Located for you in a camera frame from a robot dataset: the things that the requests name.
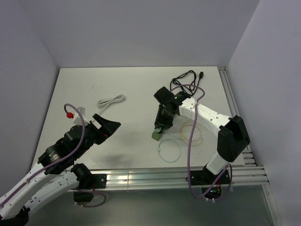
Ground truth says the white power strip cord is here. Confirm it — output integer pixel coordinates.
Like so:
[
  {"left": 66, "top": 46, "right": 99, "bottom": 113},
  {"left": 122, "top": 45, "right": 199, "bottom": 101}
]
[{"left": 93, "top": 94, "right": 127, "bottom": 123}]

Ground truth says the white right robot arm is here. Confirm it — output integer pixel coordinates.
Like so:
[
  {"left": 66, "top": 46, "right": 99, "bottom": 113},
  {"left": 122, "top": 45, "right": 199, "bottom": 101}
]
[{"left": 152, "top": 87, "right": 250, "bottom": 184}]

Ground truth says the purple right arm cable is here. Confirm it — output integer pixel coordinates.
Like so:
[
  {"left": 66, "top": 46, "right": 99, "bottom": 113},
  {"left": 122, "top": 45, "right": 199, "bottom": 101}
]
[{"left": 170, "top": 84, "right": 233, "bottom": 201}]

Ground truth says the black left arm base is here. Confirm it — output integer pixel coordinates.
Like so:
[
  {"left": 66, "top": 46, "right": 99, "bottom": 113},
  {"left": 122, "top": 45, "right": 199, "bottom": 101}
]
[{"left": 73, "top": 174, "right": 107, "bottom": 208}]

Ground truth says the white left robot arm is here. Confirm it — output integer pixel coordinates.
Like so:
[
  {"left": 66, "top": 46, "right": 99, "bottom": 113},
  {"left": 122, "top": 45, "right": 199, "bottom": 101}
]
[{"left": 0, "top": 114, "right": 121, "bottom": 226}]

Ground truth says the green power strip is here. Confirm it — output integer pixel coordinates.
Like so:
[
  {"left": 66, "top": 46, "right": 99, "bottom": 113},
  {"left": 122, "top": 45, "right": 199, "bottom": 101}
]
[{"left": 151, "top": 128, "right": 163, "bottom": 141}]

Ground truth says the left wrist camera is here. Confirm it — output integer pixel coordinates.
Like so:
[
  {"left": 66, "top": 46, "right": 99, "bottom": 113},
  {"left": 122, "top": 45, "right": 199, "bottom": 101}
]
[{"left": 66, "top": 107, "right": 88, "bottom": 126}]

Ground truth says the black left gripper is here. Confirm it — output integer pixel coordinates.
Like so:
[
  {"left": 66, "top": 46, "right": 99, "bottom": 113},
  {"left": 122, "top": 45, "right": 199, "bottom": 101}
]
[{"left": 75, "top": 113, "right": 121, "bottom": 158}]

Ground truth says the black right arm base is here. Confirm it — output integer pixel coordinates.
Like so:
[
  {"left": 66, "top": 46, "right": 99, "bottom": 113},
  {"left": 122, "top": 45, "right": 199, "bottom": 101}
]
[{"left": 186, "top": 167, "right": 233, "bottom": 202}]

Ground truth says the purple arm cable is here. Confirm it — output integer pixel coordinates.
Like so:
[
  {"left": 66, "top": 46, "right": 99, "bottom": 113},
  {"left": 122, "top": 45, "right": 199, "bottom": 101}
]
[
  {"left": 0, "top": 103, "right": 108, "bottom": 209},
  {"left": 170, "top": 84, "right": 233, "bottom": 201}
]

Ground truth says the teal charger plug with cable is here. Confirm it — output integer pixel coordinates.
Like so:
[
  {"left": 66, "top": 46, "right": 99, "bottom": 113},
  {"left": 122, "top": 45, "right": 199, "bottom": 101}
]
[{"left": 157, "top": 139, "right": 182, "bottom": 163}]

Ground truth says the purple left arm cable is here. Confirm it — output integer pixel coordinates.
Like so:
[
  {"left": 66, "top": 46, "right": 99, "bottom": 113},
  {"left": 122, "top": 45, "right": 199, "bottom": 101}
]
[{"left": 0, "top": 103, "right": 108, "bottom": 209}]

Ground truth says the black power cord with plug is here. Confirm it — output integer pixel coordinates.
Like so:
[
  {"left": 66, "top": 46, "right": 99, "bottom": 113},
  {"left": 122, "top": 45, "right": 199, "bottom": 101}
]
[{"left": 169, "top": 70, "right": 204, "bottom": 95}]

